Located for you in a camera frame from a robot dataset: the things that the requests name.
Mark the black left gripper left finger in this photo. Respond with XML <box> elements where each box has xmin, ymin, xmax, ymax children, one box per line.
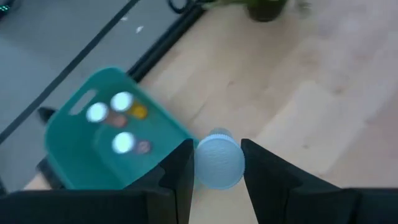
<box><xmin>0</xmin><ymin>139</ymin><xmax>195</xmax><ymax>224</ymax></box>

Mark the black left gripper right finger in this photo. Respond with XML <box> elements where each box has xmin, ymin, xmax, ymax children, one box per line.
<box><xmin>241</xmin><ymin>139</ymin><xmax>398</xmax><ymax>224</ymax></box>

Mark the purple pill bottle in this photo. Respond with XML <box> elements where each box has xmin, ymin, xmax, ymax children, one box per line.
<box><xmin>111</xmin><ymin>131</ymin><xmax>153</xmax><ymax>156</ymax></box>

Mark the pink pill bottle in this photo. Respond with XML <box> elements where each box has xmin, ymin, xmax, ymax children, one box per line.
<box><xmin>85</xmin><ymin>101</ymin><xmax>129</xmax><ymax>129</ymax></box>

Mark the blue pill bottle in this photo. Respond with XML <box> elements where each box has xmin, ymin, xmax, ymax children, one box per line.
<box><xmin>194</xmin><ymin>127</ymin><xmax>246</xmax><ymax>190</ymax></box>

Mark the small amber pill bottle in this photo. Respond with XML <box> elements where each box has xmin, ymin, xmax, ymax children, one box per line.
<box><xmin>110</xmin><ymin>91</ymin><xmax>149</xmax><ymax>121</ymax></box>

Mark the teal plastic bin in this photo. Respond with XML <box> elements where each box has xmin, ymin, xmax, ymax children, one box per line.
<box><xmin>43</xmin><ymin>67</ymin><xmax>200</xmax><ymax>191</ymax></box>

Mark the artificial plant in black pot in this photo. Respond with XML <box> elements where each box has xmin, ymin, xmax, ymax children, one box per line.
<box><xmin>205</xmin><ymin>0</ymin><xmax>290</xmax><ymax>22</ymax></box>

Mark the black aluminium table frame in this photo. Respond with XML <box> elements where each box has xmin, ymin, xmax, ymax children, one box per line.
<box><xmin>0</xmin><ymin>6</ymin><xmax>208</xmax><ymax>195</ymax></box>

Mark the black coiled floor cable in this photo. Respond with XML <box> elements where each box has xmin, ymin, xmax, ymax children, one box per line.
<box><xmin>167</xmin><ymin>0</ymin><xmax>200</xmax><ymax>15</ymax></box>

